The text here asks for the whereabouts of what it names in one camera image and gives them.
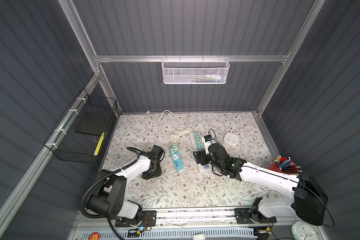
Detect black wire basket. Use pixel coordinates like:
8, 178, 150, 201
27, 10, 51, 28
44, 89, 118, 164

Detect pens in red cup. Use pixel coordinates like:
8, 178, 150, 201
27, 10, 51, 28
275, 156, 303, 175

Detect white power strip cable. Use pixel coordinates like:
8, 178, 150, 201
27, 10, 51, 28
145, 109, 196, 134

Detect long white multicolour power strip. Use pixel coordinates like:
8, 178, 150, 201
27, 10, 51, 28
190, 132, 212, 175

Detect white wire basket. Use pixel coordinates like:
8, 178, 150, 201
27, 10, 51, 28
161, 58, 230, 85

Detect white square socket cable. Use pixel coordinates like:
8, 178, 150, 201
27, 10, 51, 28
236, 120, 256, 135

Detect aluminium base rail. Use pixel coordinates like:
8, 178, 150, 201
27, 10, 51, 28
71, 206, 289, 232

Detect blue power strip with USB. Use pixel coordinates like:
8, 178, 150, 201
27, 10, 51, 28
170, 146, 184, 171

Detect red pen cup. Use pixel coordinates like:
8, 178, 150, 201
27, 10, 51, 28
268, 158, 292, 174

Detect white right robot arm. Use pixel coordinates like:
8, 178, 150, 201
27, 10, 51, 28
193, 143, 328, 226

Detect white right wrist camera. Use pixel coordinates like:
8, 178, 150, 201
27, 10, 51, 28
202, 135, 214, 155

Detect white blue-strip cable bundle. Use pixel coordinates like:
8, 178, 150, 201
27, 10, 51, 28
170, 127, 194, 145

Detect green two-tone plug adapter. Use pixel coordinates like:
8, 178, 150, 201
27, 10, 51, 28
172, 144, 179, 153

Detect white square power socket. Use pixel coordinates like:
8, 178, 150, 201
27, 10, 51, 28
223, 133, 240, 147

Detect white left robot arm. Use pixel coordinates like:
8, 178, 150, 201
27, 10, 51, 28
80, 145, 165, 224

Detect white round clock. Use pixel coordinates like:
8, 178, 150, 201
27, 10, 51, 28
291, 222, 319, 240

